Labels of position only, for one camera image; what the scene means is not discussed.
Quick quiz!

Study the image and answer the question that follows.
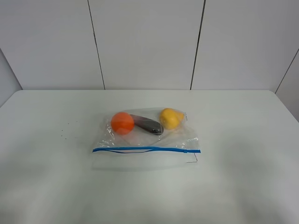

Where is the clear zip bag blue seal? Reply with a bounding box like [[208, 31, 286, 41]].
[[91, 108, 200, 171]]

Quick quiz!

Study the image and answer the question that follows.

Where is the dark purple eggplant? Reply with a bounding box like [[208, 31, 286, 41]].
[[130, 114, 164, 136]]

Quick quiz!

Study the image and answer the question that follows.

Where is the yellow pear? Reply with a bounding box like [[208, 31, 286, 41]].
[[159, 108, 184, 130]]

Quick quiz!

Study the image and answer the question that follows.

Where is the orange fruit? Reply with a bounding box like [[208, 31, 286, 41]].
[[110, 112, 135, 135]]

